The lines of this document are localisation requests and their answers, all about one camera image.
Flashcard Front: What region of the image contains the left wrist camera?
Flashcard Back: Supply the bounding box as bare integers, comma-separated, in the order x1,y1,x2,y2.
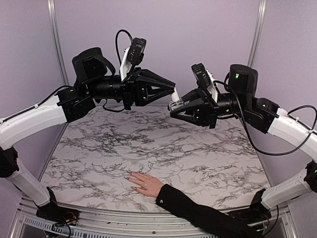
119,37,147,81

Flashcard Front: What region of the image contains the right aluminium frame post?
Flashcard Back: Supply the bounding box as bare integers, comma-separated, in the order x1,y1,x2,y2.
247,0,267,67

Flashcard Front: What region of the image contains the black sleeved forearm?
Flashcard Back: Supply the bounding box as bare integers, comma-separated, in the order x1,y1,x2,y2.
156,184,263,238

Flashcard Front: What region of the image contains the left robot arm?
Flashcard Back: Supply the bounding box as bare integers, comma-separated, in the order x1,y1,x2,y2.
0,46,179,221

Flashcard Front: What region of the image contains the clear nail polish bottle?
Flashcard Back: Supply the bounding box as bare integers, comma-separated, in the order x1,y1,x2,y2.
167,99,184,112

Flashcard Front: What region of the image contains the front aluminium rail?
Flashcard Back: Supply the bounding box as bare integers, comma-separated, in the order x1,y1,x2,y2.
9,202,293,238

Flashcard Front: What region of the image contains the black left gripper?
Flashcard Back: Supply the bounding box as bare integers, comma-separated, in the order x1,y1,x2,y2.
87,67,175,110

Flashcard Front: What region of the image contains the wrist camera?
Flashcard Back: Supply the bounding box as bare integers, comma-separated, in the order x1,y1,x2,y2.
191,63,218,103
119,37,147,81

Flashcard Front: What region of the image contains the left aluminium frame post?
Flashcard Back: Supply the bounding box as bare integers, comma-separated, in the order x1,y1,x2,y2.
47,0,69,85

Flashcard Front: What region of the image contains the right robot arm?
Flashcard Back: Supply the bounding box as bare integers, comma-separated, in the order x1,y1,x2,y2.
168,63,317,223

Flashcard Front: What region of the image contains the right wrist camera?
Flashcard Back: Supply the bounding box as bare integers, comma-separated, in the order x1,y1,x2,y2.
191,63,218,103

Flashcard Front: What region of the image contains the person's bare hand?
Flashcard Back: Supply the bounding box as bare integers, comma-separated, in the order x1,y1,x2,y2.
124,171,164,197

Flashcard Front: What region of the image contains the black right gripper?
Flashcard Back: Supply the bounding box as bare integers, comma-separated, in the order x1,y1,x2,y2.
169,84,250,128

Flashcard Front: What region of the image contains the aluminium frame post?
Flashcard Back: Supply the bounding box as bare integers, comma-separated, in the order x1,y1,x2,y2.
47,0,69,85
247,0,267,67

